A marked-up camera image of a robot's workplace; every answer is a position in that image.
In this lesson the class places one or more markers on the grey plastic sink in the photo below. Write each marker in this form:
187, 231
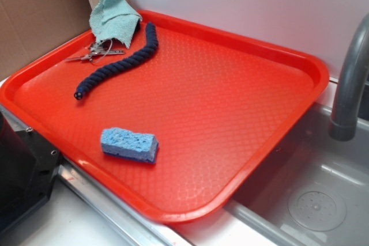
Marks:
257, 214

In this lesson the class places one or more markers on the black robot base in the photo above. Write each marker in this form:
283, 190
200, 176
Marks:
29, 166

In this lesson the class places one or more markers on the red plastic tray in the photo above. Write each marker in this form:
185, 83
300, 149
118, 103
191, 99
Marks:
217, 103

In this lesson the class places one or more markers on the brown cardboard panel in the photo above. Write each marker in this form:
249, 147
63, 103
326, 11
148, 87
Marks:
32, 28

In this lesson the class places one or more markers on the grey faucet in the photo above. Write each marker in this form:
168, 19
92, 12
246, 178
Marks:
351, 97

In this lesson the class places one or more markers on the sink drain cover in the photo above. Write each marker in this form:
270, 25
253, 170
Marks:
317, 208

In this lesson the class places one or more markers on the teal cloth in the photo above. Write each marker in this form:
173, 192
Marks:
114, 19

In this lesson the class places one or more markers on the silver keys on ring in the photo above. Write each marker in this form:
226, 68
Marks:
97, 52

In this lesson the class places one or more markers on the blue sponge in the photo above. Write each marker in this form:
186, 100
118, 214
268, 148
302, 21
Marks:
126, 144

